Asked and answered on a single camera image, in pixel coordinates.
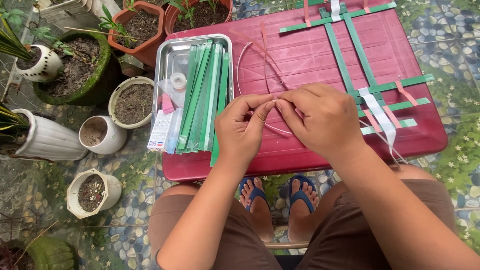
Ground mossy ribbed green pot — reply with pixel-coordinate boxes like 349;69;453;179
0;235;80;270

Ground white ribbed plant pot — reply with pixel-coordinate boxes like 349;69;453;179
10;108;89;162

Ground long translucent pink strip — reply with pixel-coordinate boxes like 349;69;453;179
229;28;296;91

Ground white glue box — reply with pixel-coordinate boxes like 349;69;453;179
147;109;175;152

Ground blue flip-flop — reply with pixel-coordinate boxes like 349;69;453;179
239;176;270;213
288;174;316;215

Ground metal tray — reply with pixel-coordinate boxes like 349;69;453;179
151;34;234;151

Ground person's right hand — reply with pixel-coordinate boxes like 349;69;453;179
275;83;370;160

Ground thin clear strip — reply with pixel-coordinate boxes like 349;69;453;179
358;119;409;166

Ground bundle of green strips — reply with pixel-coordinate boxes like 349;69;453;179
175;40;231;167

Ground person's foot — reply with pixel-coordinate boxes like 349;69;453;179
239;177;275;243
287;178;320;243

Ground thin bamboo stick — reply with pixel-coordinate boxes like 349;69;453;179
63;26;149;42

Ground green woven strip lattice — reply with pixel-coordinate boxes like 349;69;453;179
279;0;436;136

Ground angular terracotta plant pot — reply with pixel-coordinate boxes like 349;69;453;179
107;0;166;69

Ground white rectangular planter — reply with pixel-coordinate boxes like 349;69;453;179
37;0;121;28

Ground red plastic table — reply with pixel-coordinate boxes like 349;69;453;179
162;0;449;183

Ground wooden stool edge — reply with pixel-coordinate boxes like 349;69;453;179
263;241;311;250

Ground person's left hand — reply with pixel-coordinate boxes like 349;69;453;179
214;94;277;166

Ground round terracotta plant pot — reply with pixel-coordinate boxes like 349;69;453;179
164;0;234;37

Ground short white woven strip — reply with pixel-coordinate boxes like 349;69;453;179
329;0;342;22

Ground thin white plastic strip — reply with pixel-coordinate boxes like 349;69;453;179
236;41;295;135

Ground small white round pot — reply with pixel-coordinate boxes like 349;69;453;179
78;115;128;155

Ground wide white woven strip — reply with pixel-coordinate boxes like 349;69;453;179
358;87;397;151

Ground person's left foot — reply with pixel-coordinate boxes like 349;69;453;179
239;177;275;243

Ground blue right flip-flop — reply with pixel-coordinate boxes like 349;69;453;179
288;174;316;215

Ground clear plastic tube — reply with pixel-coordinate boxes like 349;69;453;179
165;107;185;155

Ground white dotted plant pot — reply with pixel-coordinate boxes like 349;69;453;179
14;44;64;83

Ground mossy green plant pot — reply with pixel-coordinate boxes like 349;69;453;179
32;29;123;107

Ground person's right foot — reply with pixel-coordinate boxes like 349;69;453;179
287;178;320;243

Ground cream bowl pot with soil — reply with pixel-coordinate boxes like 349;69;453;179
108;76;155;130

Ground person's brown shorts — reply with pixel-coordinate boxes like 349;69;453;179
148;163;459;270

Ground blue left flip-flop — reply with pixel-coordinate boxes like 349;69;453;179
239;176;270;213

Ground dirty white pot with soil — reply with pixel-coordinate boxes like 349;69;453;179
66;168;123;220

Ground clear tape roll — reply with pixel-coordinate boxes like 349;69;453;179
170;72;187;91

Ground short translucent pink strip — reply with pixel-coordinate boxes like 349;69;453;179
260;20;270;94

